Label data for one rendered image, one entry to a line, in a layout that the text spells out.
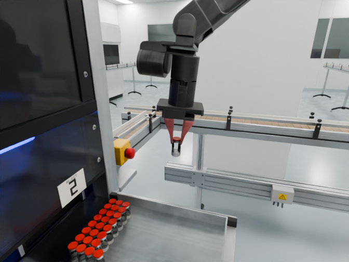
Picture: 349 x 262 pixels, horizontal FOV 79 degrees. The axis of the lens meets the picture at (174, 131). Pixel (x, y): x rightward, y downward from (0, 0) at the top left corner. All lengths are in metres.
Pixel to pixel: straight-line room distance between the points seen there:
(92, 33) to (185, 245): 0.58
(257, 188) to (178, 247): 1.01
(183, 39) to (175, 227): 0.47
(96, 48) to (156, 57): 0.22
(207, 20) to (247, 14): 1.43
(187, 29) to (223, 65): 1.45
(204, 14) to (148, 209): 0.54
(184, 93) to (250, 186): 1.15
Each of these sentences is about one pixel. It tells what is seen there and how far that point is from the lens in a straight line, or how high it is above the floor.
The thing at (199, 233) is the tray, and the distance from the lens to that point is 0.63.
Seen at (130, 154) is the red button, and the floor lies 1.00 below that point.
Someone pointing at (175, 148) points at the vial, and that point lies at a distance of 0.51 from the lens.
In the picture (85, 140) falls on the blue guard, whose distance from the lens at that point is 0.60.
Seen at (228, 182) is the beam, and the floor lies 0.51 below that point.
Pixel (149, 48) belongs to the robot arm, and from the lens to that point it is 0.48.
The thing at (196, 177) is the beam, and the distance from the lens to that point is 1.53.
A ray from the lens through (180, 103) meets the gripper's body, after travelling 0.46.
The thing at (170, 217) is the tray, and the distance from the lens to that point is 0.67.
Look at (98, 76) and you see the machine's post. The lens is 0.63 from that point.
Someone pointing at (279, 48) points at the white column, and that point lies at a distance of 1.87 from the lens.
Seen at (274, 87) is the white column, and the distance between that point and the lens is 1.89.
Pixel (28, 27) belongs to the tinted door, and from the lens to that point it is 0.51.
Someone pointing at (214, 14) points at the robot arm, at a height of 1.40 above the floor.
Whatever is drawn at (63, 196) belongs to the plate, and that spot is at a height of 1.02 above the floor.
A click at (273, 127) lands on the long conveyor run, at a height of 0.93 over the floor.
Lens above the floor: 1.34
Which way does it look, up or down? 21 degrees down
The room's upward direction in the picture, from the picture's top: straight up
